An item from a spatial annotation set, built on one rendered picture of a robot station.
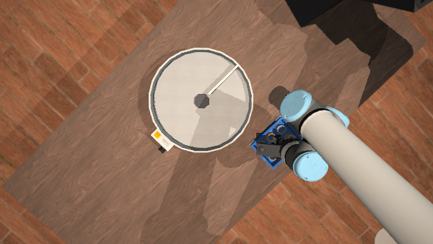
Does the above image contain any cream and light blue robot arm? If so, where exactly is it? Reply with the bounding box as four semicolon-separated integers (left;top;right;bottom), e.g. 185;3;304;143
256;90;433;244

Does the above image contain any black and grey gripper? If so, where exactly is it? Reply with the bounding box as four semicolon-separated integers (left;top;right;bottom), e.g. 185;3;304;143
271;135;301;160

